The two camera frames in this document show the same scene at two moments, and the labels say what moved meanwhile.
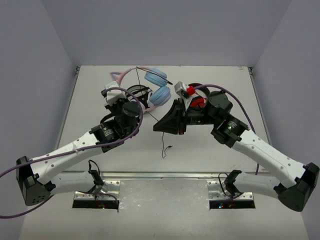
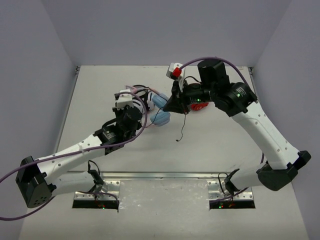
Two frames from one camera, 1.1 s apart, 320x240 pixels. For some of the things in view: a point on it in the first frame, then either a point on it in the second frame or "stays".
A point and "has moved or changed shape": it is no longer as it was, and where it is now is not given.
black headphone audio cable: x=139 y=83 to x=157 y=114
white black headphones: x=140 y=93 stays
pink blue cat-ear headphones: x=160 y=95 has moved or changed shape
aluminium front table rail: x=161 y=175 stays
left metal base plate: x=109 y=190 stays
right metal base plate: x=217 y=191 stays
